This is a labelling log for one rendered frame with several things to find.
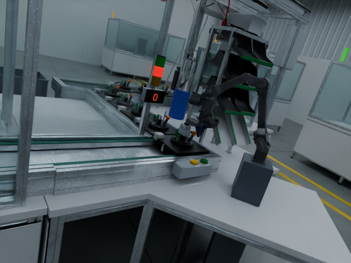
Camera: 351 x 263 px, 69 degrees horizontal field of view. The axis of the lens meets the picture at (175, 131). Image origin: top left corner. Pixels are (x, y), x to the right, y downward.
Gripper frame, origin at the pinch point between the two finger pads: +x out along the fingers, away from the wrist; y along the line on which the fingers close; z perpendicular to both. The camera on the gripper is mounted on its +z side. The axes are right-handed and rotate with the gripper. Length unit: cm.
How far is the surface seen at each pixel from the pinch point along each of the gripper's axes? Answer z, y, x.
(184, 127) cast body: -10.3, -2.3, 1.9
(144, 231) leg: 16, -33, 44
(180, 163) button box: 9.7, -16.7, 13.0
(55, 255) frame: 15, -71, 45
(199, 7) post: -119, 75, -80
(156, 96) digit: -20.4, -18.5, -11.4
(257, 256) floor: 17, 96, 109
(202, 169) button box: 14.1, -4.8, 15.2
